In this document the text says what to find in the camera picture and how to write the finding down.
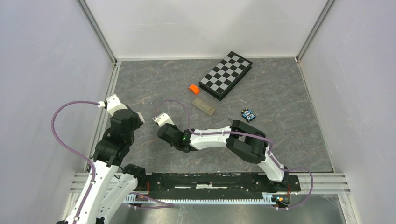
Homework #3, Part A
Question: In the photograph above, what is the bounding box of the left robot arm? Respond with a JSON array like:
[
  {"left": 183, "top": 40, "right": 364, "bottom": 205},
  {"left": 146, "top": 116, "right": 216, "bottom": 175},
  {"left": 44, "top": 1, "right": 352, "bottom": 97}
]
[{"left": 61, "top": 106, "right": 145, "bottom": 224}]

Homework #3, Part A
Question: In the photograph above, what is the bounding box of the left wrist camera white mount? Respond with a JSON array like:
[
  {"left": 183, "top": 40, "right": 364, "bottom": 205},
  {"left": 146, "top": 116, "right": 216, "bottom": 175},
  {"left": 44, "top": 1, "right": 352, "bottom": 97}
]
[{"left": 98, "top": 94, "right": 127, "bottom": 116}]

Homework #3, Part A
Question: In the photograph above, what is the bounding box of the orange tape roll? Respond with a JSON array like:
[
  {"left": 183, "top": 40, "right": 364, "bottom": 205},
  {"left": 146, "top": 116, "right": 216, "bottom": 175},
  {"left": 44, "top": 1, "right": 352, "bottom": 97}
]
[{"left": 188, "top": 84, "right": 200, "bottom": 95}]

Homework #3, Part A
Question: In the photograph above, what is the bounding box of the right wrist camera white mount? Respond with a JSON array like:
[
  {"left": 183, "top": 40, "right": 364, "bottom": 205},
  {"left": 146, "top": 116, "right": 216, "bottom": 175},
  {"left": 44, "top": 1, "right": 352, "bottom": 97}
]
[{"left": 152, "top": 113, "right": 174, "bottom": 127}]

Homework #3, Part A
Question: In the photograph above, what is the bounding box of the blue black owl toy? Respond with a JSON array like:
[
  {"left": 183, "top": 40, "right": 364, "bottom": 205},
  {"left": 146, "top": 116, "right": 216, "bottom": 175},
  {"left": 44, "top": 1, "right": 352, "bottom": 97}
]
[{"left": 241, "top": 108, "right": 256, "bottom": 123}]

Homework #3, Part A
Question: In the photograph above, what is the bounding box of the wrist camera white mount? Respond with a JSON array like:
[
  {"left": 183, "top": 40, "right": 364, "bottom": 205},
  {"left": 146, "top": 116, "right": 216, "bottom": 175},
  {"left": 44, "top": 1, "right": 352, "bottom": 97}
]
[
  {"left": 98, "top": 94, "right": 127, "bottom": 116},
  {"left": 152, "top": 113, "right": 174, "bottom": 127}
]

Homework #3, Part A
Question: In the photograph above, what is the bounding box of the folded black chessboard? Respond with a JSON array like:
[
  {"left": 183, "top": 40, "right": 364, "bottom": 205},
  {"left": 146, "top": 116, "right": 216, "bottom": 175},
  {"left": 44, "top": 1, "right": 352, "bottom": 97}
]
[{"left": 198, "top": 51, "right": 253, "bottom": 101}]

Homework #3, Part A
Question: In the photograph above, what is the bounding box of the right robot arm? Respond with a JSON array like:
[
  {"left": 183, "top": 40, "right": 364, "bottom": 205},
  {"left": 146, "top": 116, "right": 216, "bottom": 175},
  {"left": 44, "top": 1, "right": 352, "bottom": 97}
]
[{"left": 155, "top": 118, "right": 288, "bottom": 185}]

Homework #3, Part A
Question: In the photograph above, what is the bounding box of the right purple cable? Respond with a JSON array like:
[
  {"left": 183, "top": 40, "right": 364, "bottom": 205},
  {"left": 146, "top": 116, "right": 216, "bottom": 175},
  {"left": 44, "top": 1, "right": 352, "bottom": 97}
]
[{"left": 155, "top": 99, "right": 314, "bottom": 210}]

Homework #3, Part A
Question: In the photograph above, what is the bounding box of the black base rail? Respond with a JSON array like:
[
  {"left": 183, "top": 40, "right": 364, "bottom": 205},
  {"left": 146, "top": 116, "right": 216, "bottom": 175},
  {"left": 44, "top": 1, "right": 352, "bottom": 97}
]
[{"left": 135, "top": 172, "right": 301, "bottom": 200}]

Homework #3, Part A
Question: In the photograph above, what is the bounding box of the red white remote control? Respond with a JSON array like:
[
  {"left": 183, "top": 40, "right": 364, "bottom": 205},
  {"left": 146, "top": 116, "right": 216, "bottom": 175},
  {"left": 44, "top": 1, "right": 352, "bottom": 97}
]
[{"left": 136, "top": 112, "right": 145, "bottom": 124}]

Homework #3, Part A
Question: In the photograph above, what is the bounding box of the white beige remote control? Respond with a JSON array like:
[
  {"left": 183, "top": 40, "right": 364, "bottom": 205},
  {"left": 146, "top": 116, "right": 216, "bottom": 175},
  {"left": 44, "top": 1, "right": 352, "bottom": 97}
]
[{"left": 192, "top": 98, "right": 216, "bottom": 116}]

